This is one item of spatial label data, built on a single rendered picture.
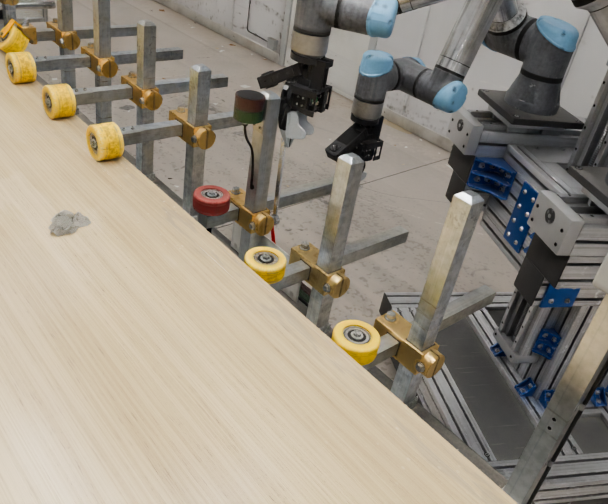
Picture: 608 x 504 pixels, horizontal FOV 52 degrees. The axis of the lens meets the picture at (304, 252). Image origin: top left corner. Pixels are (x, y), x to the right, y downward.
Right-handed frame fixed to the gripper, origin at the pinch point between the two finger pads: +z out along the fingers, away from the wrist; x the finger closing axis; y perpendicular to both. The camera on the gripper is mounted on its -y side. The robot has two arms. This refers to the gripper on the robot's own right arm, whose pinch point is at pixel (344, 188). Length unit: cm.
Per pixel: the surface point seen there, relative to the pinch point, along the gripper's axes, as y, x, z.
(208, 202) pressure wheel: -44.7, -2.8, -8.2
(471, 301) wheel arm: -13, -51, -2
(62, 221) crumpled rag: -74, 1, -9
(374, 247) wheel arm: -16.3, -26.5, -2.1
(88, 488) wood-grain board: -94, -53, -8
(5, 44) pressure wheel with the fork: -51, 97, -11
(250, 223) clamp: -35.9, -6.7, -2.8
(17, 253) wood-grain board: -84, -3, -8
